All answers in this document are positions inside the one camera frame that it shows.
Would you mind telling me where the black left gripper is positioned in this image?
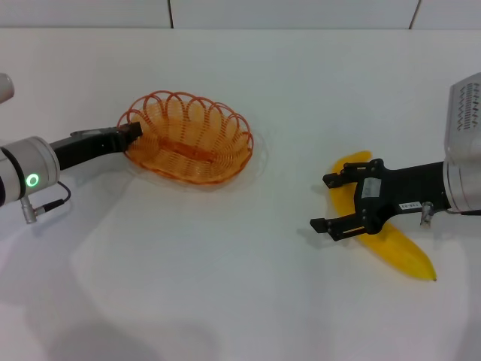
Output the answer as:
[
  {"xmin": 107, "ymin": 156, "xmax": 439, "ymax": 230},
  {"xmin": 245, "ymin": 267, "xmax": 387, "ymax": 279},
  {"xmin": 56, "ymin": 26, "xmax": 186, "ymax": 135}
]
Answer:
[{"xmin": 50, "ymin": 120, "xmax": 143, "ymax": 171}]

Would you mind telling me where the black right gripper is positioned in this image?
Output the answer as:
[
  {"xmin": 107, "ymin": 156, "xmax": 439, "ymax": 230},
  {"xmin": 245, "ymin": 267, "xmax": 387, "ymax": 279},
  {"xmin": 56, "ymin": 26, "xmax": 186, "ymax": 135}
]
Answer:
[{"xmin": 310, "ymin": 159, "xmax": 452, "ymax": 241}]

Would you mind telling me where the orange wire basket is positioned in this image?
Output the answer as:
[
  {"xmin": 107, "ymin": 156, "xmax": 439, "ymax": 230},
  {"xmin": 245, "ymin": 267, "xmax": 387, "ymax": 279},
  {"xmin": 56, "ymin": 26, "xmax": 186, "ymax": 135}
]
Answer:
[{"xmin": 116, "ymin": 89, "xmax": 254, "ymax": 185}]

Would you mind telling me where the yellow banana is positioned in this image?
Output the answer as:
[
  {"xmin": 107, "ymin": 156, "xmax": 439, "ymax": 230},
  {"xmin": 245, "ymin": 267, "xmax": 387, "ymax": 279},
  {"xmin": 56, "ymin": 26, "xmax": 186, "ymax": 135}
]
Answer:
[{"xmin": 329, "ymin": 150, "xmax": 438, "ymax": 282}]

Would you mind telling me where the right arm cable silver plug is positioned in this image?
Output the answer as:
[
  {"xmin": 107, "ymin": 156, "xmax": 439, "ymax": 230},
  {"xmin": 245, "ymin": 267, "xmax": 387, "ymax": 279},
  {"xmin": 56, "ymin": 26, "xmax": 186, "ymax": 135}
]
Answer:
[{"xmin": 419, "ymin": 201, "xmax": 481, "ymax": 229}]

